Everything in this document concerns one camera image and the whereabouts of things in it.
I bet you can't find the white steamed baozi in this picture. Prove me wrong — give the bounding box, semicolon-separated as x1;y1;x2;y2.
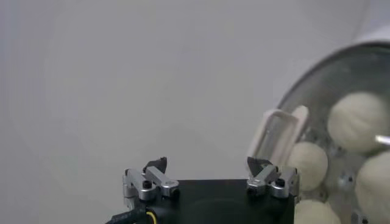
327;92;389;153
294;199;342;224
355;151;390;219
286;141;329;192

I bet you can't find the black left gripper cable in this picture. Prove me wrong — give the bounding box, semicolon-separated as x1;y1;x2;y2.
105;206;158;224

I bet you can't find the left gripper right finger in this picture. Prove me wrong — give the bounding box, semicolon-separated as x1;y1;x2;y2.
246;156;300;201

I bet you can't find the glass lid with cream handle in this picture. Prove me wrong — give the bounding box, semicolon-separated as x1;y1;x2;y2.
246;41;390;224

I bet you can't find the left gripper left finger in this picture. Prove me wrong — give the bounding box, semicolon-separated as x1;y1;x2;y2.
122;156;180;210

